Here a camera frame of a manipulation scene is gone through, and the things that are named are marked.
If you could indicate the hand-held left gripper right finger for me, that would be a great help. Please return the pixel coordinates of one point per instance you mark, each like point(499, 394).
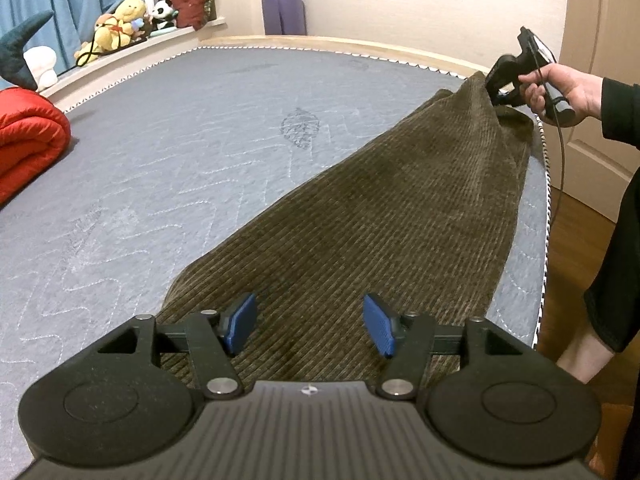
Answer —
point(380, 325)

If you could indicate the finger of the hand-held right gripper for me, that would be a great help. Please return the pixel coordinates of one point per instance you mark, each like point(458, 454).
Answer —
point(495, 96)

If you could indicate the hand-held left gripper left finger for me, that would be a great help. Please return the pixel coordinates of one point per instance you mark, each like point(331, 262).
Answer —
point(242, 322)

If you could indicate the person's right forearm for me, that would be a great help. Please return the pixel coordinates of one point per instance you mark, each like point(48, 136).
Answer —
point(622, 110)

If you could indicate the person's right hand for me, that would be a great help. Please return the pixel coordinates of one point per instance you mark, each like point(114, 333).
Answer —
point(575, 85)

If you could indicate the wooden door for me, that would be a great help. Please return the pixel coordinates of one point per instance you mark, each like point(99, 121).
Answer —
point(600, 20)

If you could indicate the grey quilted mattress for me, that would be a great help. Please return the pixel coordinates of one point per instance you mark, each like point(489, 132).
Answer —
point(175, 160)

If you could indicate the person's bare leg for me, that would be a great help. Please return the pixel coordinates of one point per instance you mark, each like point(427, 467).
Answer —
point(585, 357)

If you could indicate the person's black clothing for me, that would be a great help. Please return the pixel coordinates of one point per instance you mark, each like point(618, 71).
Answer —
point(620, 280)

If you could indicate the purple foam block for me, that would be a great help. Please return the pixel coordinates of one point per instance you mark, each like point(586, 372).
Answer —
point(287, 14)

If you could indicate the red puffy quilt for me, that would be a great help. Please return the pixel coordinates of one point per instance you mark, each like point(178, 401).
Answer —
point(25, 135)

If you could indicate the white window sill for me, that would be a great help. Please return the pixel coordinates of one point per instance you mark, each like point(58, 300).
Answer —
point(125, 60)

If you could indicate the panda plush toy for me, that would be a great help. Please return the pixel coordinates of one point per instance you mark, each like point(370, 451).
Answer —
point(164, 14)

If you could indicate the yellow plush toy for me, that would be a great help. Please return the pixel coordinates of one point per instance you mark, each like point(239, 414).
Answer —
point(117, 25)

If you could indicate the white plush toy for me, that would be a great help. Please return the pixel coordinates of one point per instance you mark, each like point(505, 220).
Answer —
point(42, 65)

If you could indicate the teal shark plush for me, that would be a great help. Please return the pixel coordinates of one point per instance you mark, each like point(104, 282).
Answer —
point(17, 45)

